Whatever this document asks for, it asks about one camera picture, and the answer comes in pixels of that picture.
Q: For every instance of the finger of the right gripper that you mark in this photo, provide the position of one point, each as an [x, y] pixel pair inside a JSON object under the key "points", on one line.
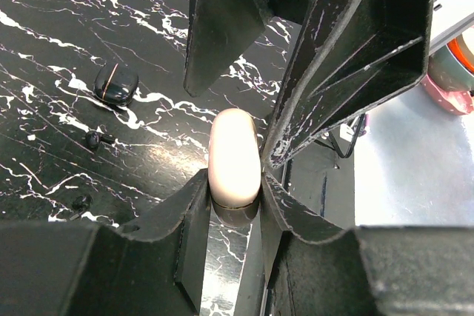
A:
{"points": [[350, 56], [219, 32]]}

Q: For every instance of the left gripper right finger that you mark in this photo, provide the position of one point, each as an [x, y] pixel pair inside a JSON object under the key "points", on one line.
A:
{"points": [[313, 267]]}

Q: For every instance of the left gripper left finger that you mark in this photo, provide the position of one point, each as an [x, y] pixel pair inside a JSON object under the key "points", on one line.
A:
{"points": [[152, 265]]}

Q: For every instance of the beige earbud charging case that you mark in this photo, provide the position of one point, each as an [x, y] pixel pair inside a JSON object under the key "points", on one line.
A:
{"points": [[234, 165]]}

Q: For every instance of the black earbud charging case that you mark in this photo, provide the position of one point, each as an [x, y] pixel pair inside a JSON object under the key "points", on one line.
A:
{"points": [[115, 84]]}

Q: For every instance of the black earbud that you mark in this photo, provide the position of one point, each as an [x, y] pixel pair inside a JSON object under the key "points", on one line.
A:
{"points": [[80, 205], [94, 138]]}

